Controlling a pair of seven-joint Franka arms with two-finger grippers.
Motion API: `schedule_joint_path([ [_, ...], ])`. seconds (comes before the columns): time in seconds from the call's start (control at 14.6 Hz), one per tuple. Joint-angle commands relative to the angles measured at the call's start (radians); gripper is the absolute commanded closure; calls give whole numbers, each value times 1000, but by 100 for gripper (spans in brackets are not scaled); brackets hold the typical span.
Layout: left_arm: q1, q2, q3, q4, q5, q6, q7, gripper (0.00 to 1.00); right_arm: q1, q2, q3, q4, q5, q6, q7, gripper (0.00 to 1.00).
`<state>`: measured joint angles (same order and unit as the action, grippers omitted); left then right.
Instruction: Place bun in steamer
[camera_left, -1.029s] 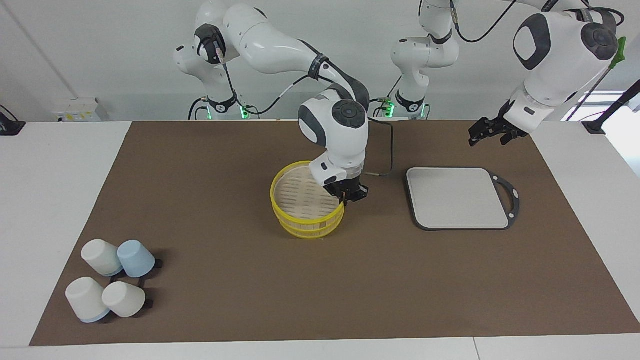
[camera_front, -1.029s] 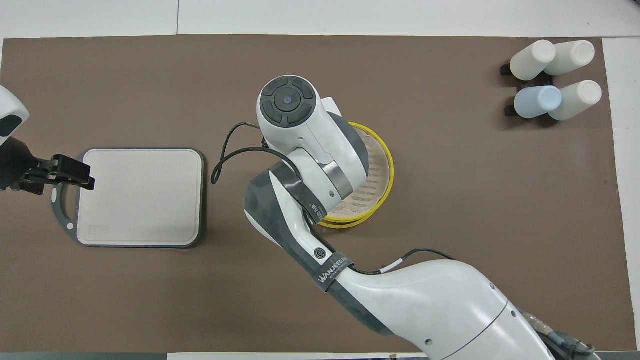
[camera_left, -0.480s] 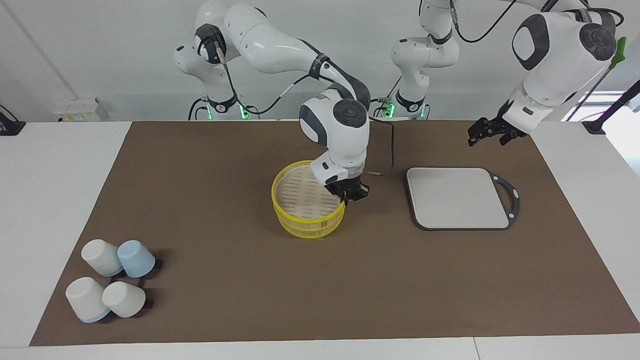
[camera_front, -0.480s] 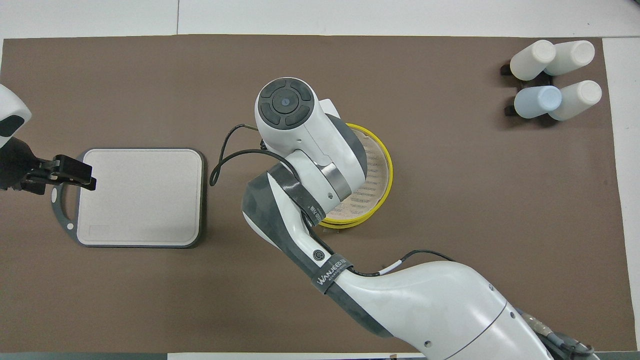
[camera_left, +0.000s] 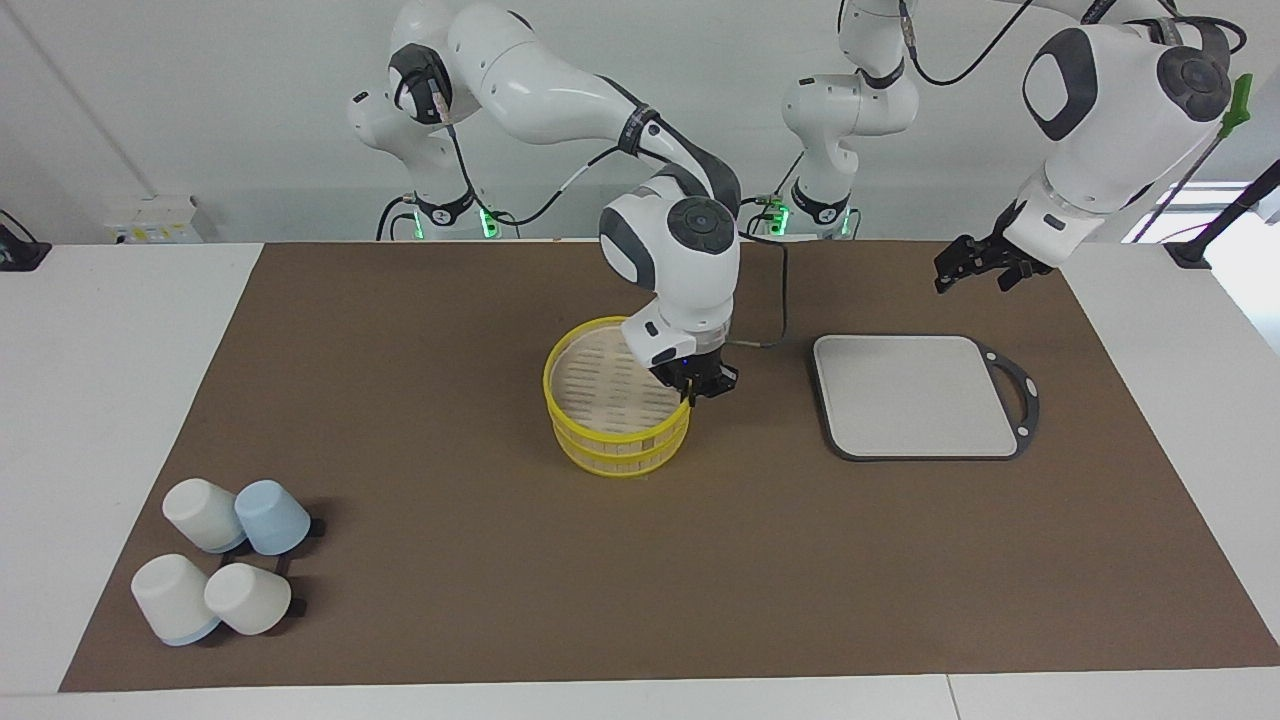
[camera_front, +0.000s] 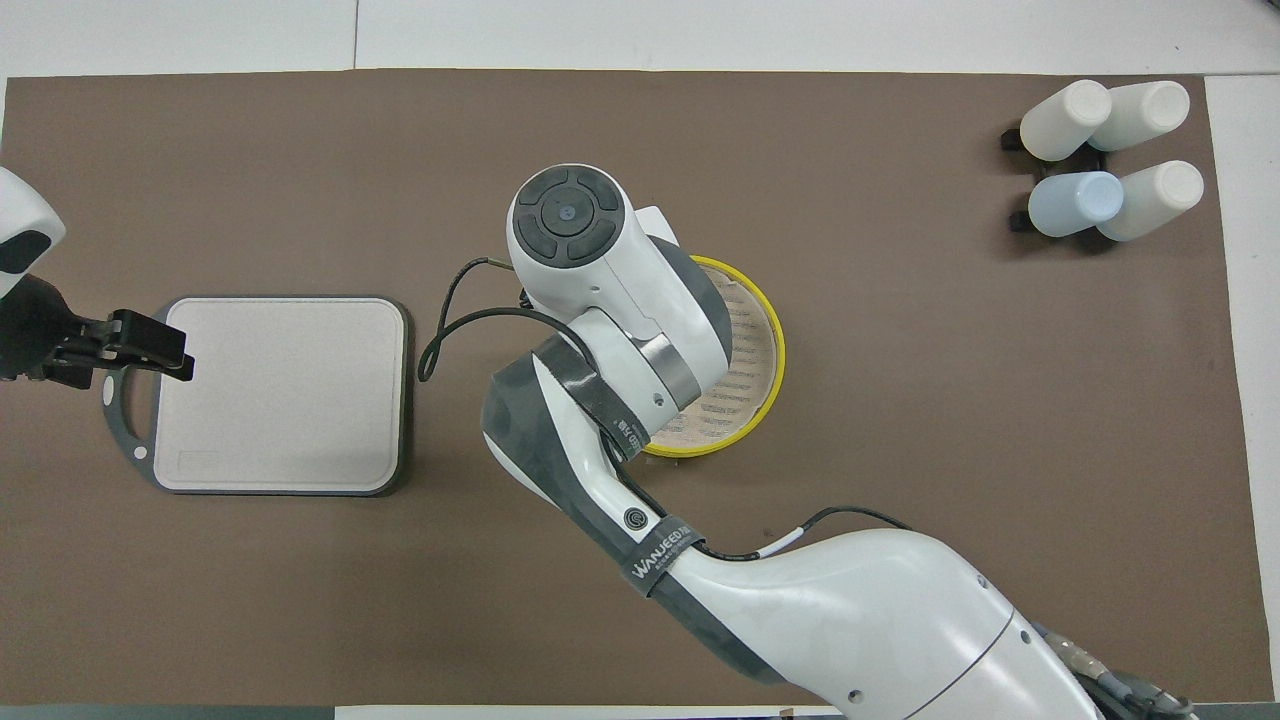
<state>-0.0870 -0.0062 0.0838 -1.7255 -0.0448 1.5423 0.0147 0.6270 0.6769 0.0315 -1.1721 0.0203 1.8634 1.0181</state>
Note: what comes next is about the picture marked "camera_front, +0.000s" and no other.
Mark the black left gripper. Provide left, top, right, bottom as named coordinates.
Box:
left=0, top=273, right=197, bottom=391

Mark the white cutting board grey rim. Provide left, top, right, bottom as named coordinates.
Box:
left=102, top=294, right=411, bottom=498

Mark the brown table mat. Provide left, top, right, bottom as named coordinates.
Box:
left=0, top=68, right=1276, bottom=706

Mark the black bottle rack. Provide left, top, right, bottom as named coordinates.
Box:
left=1001, top=120, right=1113, bottom=236

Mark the pale blue plastic bottle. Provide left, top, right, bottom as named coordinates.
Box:
left=1028, top=171, right=1125, bottom=238

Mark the white plastic bottle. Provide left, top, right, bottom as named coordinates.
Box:
left=1097, top=160, right=1205, bottom=242
left=1020, top=80, right=1113, bottom=163
left=1088, top=80, right=1191, bottom=153

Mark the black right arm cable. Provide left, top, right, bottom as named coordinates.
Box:
left=418, top=257, right=1201, bottom=720

